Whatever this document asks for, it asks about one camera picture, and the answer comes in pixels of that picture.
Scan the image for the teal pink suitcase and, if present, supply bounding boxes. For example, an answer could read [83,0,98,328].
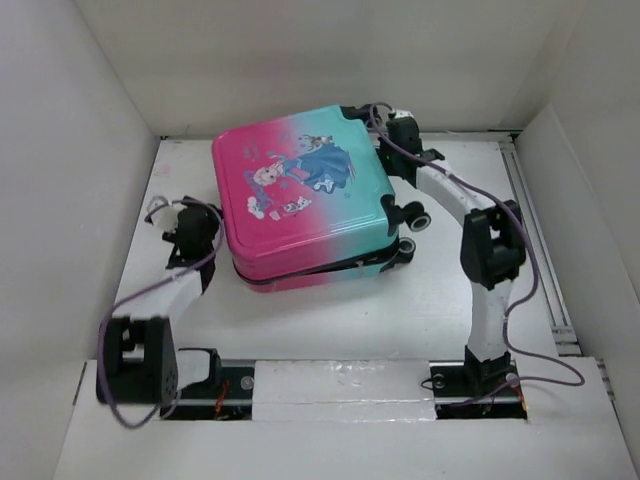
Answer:
[212,105,431,293]

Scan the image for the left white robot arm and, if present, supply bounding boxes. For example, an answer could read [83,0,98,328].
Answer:
[96,197,224,405]

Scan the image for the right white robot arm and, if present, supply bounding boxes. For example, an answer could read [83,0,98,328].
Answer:
[378,116,526,402]

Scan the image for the white foam cover plate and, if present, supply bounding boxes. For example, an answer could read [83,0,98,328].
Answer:
[252,360,436,423]

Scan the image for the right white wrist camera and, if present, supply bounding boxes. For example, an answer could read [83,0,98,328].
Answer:
[388,108,414,119]

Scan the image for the aluminium frame rail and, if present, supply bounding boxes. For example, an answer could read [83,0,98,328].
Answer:
[499,130,586,393]

